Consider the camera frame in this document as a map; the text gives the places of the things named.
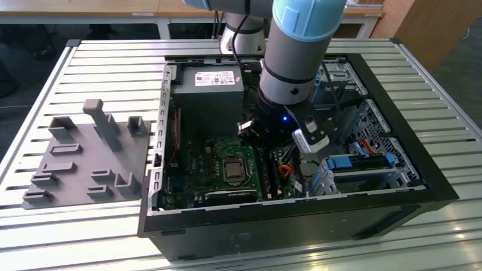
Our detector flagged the black RAM stick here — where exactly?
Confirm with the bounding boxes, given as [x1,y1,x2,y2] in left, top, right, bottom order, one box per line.
[268,146,283,198]

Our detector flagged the round gray internal speaker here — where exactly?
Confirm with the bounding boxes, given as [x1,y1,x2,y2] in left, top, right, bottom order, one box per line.
[299,159,322,178]

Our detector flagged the CPU in socket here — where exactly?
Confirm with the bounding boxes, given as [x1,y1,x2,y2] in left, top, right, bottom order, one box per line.
[222,159,246,184]

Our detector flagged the gray power supply unit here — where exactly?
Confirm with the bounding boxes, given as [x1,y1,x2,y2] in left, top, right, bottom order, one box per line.
[175,65,248,136]

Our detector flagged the green motherboard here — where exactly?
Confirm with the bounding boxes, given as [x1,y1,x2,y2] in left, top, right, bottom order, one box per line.
[165,132,302,210]

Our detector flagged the blue disk carrier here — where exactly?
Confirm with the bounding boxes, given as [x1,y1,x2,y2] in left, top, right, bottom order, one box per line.
[326,154,395,172]

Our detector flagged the metal drive cage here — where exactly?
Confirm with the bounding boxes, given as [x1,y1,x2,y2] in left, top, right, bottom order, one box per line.
[311,61,368,107]

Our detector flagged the black graphics card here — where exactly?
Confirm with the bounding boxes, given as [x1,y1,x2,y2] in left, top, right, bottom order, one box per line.
[204,189,259,206]

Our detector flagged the black open PC case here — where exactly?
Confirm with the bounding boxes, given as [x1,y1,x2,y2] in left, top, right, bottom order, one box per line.
[137,53,461,262]

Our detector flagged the gray parts rack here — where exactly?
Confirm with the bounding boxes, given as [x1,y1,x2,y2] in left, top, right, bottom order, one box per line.
[21,98,152,210]

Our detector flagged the wooden cabinet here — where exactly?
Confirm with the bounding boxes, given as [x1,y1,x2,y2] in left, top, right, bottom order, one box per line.
[371,0,482,73]

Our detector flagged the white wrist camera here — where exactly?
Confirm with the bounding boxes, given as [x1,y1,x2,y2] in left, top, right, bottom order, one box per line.
[291,114,331,155]

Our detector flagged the orange wire bundle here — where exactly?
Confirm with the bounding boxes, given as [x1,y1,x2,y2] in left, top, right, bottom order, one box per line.
[278,164,299,179]

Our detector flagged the black cable bundle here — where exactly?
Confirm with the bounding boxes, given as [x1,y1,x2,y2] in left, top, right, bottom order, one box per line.
[312,98,364,111]

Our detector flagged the orange and blue disk cables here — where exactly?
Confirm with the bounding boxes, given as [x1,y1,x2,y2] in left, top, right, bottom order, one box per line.
[352,139,380,156]

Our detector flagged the thin red wire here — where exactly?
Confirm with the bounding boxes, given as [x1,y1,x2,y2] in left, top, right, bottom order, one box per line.
[169,108,179,167]

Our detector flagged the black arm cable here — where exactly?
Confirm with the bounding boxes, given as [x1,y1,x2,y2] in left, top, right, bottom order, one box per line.
[230,0,252,70]

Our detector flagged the black hanging cables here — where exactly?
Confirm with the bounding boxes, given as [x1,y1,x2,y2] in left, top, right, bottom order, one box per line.
[211,10,226,40]

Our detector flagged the wooden desk white frame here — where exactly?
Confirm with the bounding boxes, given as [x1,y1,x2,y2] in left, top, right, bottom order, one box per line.
[0,0,386,39]

